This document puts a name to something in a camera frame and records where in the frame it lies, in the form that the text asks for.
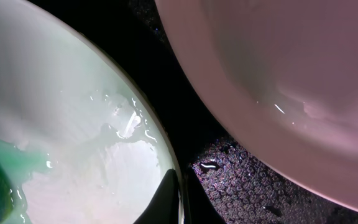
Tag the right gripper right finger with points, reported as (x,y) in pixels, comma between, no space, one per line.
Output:
(198,207)

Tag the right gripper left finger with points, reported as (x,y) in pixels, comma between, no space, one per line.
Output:
(164,205)

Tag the mint green plate front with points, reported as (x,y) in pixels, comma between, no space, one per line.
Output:
(77,140)

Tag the white pink plate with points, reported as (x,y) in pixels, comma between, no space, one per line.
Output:
(281,76)

